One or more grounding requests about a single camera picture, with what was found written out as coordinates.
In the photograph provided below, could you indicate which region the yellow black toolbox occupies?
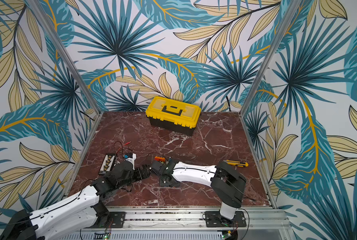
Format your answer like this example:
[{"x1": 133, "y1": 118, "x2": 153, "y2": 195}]
[{"x1": 145, "y1": 97, "x2": 201, "y2": 136}]

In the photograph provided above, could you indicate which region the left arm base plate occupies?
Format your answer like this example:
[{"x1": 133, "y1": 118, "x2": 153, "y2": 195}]
[{"x1": 98, "y1": 212, "x2": 126, "y2": 229}]

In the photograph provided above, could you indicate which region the aluminium front rail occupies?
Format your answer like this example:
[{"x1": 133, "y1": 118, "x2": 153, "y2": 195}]
[{"x1": 61, "y1": 205, "x2": 290, "y2": 240}]

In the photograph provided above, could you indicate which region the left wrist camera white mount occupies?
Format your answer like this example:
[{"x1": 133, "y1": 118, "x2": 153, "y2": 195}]
[{"x1": 123, "y1": 153, "x2": 136, "y2": 170}]

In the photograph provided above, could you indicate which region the orange 2x4 brick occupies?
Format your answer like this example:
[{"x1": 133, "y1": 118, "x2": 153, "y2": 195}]
[{"x1": 154, "y1": 156, "x2": 165, "y2": 162}]

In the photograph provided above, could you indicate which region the yellow utility knife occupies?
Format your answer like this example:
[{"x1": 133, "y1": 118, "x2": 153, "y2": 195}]
[{"x1": 224, "y1": 160, "x2": 249, "y2": 168}]

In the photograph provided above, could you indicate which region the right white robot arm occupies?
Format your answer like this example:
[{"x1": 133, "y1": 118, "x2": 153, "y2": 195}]
[{"x1": 150, "y1": 160, "x2": 247, "y2": 220}]

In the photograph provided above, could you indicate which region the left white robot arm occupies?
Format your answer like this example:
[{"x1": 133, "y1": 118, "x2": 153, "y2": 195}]
[{"x1": 0, "y1": 161, "x2": 151, "y2": 240}]

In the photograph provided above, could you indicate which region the black probe cable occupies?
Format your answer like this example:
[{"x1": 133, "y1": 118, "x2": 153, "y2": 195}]
[{"x1": 113, "y1": 140, "x2": 134, "y2": 157}]

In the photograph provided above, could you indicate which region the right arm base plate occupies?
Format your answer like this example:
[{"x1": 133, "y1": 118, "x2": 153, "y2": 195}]
[{"x1": 203, "y1": 211, "x2": 248, "y2": 228}]

